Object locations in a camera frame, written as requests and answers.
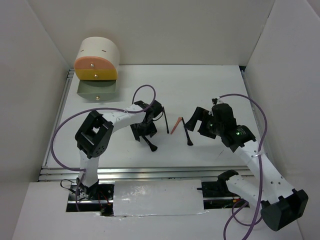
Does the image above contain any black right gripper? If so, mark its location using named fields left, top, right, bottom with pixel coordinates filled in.
left=183, top=106, right=223, bottom=139

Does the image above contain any black fan brush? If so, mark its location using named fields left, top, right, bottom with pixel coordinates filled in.
left=141, top=135, right=158, bottom=152
left=181, top=117, right=194, bottom=146

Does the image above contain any grey bottom drawer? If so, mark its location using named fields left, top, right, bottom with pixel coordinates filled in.
left=77, top=80, right=118, bottom=102

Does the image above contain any yellow drawer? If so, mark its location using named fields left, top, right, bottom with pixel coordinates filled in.
left=75, top=69, right=118, bottom=81

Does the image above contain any peach top drawer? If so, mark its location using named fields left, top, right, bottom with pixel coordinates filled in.
left=73, top=56, right=117, bottom=71

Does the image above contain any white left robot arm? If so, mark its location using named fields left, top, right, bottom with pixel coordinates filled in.
left=75, top=100, right=163, bottom=200

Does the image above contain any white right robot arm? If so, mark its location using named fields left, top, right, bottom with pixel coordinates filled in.
left=185, top=102, right=309, bottom=231

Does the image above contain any pink makeup brush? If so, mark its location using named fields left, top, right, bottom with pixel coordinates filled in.
left=170, top=116, right=182, bottom=135

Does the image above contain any thin black eyeliner brush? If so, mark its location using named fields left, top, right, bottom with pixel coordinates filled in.
left=162, top=106, right=170, bottom=134

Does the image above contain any white foam board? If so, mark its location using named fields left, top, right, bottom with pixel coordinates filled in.
left=113, top=179, right=205, bottom=217

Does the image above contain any beige round drawer organizer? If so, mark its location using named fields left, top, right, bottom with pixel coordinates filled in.
left=75, top=36, right=120, bottom=72

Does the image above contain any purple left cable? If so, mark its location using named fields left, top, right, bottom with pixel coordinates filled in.
left=50, top=84, right=157, bottom=213

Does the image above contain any purple cable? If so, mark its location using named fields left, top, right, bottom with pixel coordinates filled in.
left=222, top=93, right=267, bottom=240
left=50, top=84, right=157, bottom=213

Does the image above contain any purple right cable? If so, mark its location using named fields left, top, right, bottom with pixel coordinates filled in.
left=222, top=93, right=267, bottom=240

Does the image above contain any aluminium rail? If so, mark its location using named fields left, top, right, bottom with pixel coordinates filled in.
left=38, top=166, right=253, bottom=182

